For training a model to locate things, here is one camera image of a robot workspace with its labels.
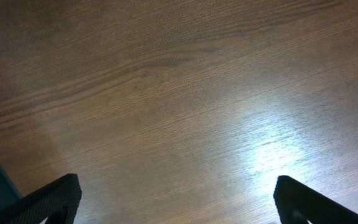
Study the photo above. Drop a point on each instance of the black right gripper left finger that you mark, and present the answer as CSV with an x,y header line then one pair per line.
x,y
55,203

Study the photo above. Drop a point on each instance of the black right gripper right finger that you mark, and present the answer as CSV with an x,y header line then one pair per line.
x,y
297,203

